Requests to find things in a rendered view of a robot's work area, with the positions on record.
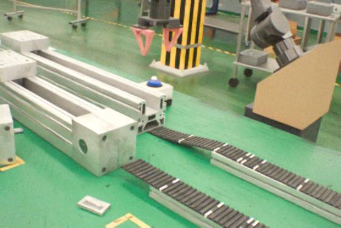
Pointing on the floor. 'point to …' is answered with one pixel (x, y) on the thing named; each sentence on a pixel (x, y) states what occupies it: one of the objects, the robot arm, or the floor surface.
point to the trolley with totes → (245, 60)
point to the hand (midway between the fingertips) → (156, 50)
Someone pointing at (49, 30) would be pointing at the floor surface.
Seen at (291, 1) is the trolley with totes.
